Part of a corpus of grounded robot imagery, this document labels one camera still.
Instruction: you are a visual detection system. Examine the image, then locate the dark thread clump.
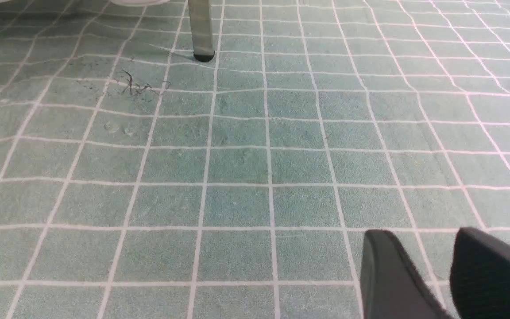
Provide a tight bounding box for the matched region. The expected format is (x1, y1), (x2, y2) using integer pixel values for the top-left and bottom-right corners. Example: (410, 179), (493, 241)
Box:
(115, 69), (172, 97)

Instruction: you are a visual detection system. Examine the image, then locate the grey metal rack leg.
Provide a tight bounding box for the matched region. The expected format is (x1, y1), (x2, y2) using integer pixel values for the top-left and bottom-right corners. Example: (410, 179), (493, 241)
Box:
(188, 0), (215, 62)

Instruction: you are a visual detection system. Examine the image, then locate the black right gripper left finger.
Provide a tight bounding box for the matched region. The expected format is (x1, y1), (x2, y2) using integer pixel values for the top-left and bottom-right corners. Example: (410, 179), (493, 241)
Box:
(360, 230), (451, 319)

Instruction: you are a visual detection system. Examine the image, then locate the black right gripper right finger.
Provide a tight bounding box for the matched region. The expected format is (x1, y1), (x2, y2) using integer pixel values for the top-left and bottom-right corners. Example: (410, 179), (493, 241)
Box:
(449, 227), (510, 319)

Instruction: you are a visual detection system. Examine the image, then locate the white shoe sole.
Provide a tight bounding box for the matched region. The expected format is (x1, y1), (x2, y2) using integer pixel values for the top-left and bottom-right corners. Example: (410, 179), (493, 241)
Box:
(111, 0), (170, 7)

